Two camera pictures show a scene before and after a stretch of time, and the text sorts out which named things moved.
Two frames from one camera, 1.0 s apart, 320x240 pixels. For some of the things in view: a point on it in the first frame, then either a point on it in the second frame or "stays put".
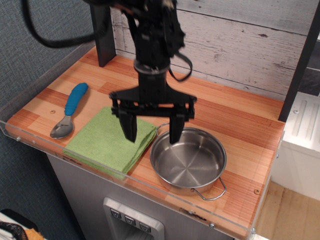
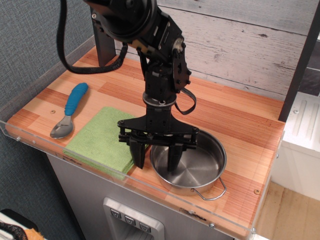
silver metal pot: x=196 y=162 stays put
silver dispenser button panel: x=128 y=223 stays put
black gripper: x=153 y=97 to x=158 y=127
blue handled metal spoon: x=63 y=128 stays put
